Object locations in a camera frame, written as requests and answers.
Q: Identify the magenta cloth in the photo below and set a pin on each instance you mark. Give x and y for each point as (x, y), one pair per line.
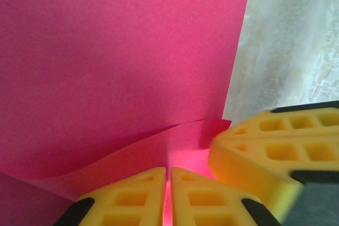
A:
(106, 64)

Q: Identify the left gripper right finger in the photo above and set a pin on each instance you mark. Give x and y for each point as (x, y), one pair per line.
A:
(201, 204)

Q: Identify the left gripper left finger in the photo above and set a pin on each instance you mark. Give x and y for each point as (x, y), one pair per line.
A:
(127, 204)

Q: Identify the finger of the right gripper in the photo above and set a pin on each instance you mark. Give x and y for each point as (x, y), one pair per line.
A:
(251, 167)
(291, 125)

